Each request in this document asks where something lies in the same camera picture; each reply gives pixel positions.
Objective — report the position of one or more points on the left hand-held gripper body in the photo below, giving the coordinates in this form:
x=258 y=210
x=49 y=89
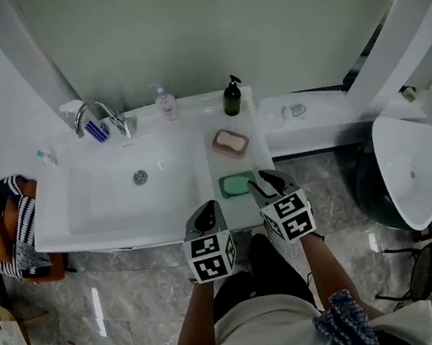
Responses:
x=208 y=260

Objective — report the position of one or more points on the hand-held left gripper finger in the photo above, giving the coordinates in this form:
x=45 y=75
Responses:
x=219 y=221
x=195 y=226

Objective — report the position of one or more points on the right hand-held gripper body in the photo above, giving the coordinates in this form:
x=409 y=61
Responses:
x=292 y=218

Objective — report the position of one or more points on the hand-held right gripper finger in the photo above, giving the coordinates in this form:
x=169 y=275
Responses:
x=258 y=197
x=285 y=182

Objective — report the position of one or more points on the green soap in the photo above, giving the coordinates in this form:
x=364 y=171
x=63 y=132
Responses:
x=223 y=194

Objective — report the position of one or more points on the pink soap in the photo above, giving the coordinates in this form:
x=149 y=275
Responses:
x=217 y=151

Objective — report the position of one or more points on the cream soap bar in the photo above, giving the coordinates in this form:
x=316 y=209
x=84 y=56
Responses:
x=229 y=140

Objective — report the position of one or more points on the person's left forearm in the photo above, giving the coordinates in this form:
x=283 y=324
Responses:
x=195 y=326

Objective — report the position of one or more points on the person's right forearm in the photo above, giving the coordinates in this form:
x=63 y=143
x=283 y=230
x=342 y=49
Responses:
x=325 y=268

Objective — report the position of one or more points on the person's white shoe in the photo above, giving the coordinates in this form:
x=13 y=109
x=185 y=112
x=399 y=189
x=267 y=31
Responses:
x=258 y=232

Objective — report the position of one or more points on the person's black trousers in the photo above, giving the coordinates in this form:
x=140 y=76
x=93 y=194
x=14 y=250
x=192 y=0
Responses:
x=270 y=275

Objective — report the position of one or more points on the white raised ledge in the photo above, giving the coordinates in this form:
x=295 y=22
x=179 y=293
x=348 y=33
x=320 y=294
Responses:
x=321 y=129

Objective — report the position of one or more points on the metal sink drain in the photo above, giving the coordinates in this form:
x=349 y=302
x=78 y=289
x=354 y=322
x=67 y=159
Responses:
x=140 y=177

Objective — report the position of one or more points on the white vanity with sink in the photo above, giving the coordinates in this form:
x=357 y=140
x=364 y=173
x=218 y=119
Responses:
x=117 y=205

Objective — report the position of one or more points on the person's white shirt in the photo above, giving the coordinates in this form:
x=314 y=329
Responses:
x=271 y=335

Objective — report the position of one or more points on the dark green pump bottle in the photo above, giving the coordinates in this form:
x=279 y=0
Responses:
x=232 y=99

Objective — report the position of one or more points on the blue checked cloth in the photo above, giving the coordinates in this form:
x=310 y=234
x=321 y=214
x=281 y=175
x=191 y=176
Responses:
x=344 y=321

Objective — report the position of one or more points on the pink pump bottle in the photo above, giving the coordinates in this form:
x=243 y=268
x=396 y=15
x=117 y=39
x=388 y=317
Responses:
x=167 y=107

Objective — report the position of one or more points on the white dark green bathtub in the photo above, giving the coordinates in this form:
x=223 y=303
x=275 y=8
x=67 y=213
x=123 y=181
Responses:
x=410 y=164

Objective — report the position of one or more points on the blue striped spray bottle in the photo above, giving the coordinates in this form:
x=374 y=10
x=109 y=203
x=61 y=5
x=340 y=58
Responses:
x=97 y=130

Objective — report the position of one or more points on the black wicker chair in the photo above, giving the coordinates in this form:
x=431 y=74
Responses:
x=423 y=274

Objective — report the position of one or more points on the orange sofa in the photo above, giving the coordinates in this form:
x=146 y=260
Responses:
x=58 y=267

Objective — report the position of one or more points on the small pale box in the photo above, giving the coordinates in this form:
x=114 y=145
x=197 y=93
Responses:
x=408 y=93

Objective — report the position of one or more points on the chrome faucet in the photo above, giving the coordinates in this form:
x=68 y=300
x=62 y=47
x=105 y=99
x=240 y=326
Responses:
x=92 y=104

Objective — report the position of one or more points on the small white teal-capped tube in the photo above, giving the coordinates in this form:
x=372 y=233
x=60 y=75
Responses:
x=47 y=157

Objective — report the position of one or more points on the black white striped blanket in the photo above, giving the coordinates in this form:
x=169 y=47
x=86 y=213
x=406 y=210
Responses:
x=25 y=218

